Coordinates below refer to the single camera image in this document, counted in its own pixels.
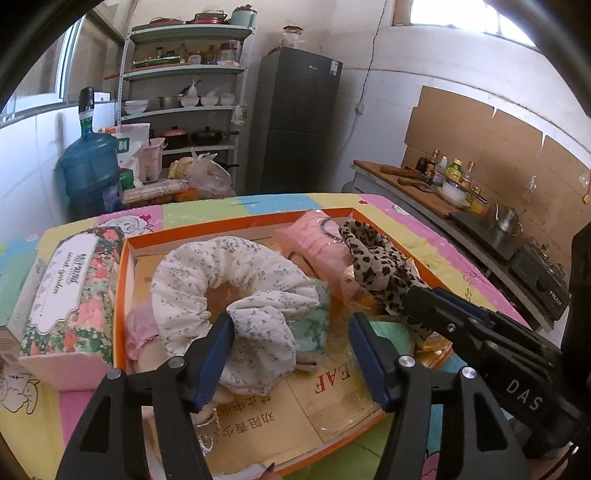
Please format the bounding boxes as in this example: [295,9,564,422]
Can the black frying pan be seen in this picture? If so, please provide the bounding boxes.
[191,129,242,147]

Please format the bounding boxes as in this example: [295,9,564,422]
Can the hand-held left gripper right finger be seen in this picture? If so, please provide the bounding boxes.
[348,312,529,480]

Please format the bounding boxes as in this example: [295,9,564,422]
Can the pink cooking pot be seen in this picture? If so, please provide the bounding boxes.
[161,126,190,149]

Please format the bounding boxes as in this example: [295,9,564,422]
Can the green tray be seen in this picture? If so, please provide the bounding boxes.
[133,56,182,68]

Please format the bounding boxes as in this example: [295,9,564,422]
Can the orange cardboard box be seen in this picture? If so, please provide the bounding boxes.
[111,205,459,479]

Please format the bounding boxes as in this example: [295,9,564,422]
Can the printed cartoon blanket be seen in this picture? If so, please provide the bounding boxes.
[0,191,533,480]

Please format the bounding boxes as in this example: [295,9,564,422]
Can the cleaver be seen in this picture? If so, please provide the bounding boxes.
[397,177,437,193]

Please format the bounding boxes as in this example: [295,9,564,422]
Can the grey refrigerator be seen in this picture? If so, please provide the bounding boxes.
[246,46,343,195]

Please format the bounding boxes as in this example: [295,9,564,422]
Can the metal kettle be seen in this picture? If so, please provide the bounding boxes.
[491,203,524,237]

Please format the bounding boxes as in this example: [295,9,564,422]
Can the white floral scrunchie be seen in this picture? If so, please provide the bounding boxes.
[150,235,325,396]

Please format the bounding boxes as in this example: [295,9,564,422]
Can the leopard print cloth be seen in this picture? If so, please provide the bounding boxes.
[339,219,435,340]

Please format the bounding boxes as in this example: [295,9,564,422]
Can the induction cooker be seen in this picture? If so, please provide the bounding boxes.
[449,210,533,262]

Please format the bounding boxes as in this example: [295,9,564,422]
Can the green floral tissue pack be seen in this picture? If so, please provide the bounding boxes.
[290,281,331,371]

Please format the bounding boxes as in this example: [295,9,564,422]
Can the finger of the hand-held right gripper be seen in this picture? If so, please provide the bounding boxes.
[431,286,498,321]
[401,285,486,345]

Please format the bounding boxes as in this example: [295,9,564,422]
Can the teal pot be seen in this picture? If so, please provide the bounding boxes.
[229,5,258,27]

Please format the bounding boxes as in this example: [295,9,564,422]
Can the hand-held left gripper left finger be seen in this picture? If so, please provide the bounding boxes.
[55,313,236,480]

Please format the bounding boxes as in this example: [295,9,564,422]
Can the metal shelf rack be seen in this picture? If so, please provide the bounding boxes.
[117,20,256,195]

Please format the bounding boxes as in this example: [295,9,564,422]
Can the window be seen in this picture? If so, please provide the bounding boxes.
[392,0,539,48]

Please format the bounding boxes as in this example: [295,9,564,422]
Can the pink packaged cloth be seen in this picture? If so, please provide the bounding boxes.
[272,210,366,302]

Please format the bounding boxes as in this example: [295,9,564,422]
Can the blue water jug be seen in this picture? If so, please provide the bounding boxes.
[57,131,123,219]

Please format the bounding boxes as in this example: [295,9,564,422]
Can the cardboard sheets on wall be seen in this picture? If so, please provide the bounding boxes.
[403,85,591,241]

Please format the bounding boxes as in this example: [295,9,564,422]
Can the water jug pump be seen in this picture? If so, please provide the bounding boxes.
[78,87,96,133]

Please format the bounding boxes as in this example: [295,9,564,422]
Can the white bowl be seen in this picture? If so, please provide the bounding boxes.
[436,180,472,207]

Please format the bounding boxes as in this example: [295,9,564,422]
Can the cluster of condiment bottles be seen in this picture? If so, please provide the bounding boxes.
[414,148,478,191]

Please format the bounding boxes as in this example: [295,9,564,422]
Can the white sack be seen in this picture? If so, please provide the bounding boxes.
[115,122,151,186]

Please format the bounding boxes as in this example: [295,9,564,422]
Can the rose print tissue box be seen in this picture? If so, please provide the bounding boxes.
[17,228,126,394]

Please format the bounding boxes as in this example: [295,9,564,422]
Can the plastic bag of food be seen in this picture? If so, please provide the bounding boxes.
[167,151,232,200]

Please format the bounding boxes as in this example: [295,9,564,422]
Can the pink plastic bin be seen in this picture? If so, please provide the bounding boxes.
[137,137,167,182]

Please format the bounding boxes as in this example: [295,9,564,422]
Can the kitchen counter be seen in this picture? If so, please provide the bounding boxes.
[350,159,571,332]

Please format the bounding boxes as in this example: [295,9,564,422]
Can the gas stove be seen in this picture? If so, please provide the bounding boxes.
[509,237,572,322]

